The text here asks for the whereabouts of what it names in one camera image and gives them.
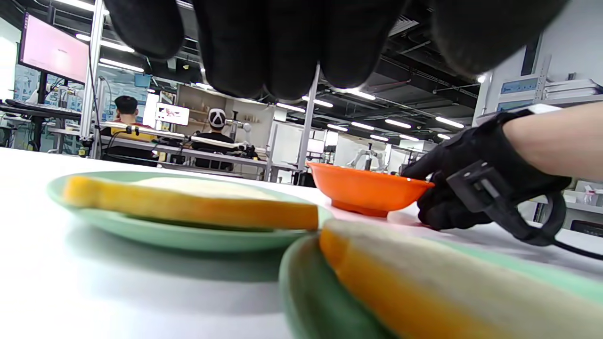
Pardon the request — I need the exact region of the person's right hand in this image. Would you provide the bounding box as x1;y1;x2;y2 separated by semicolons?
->
400;110;572;231

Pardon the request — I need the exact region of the person's left hand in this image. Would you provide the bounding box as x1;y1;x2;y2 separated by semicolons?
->
103;0;570;102

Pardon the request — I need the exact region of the orange bowl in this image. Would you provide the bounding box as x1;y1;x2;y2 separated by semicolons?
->
306;161;435;218

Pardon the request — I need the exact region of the person's right forearm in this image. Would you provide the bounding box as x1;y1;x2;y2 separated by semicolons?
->
502;101;603;183

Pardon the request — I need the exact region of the black wrist-mounted tracker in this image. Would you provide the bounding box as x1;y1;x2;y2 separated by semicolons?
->
446;160;567;247

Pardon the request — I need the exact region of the row of ceiling lights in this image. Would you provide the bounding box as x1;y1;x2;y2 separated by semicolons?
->
52;0;486;143

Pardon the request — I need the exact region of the toast bread slice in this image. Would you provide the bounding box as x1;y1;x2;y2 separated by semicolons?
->
319;219;603;339
63;175;320;231

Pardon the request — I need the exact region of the green plate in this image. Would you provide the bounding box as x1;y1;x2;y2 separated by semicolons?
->
278;226;603;339
47;170;334;252

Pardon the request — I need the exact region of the large pink-screen monitor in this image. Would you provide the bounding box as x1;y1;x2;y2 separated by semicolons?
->
18;12;90;85

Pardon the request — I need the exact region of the black desk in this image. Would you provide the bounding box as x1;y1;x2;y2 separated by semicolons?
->
0;98;81;151

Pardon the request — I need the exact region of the aluminium frame post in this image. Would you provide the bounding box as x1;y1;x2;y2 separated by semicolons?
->
294;64;322;185
78;0;108;159

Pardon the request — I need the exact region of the white wall shelf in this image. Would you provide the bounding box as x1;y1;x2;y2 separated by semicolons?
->
476;54;603;124

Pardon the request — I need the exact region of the black tracker cable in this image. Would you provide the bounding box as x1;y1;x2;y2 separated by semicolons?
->
551;238;603;261

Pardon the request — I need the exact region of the small wall monitor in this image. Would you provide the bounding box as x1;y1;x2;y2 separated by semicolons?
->
155;102;190;126

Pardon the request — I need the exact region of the workbench with metal rail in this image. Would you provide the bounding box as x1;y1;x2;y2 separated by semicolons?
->
47;120;302;182

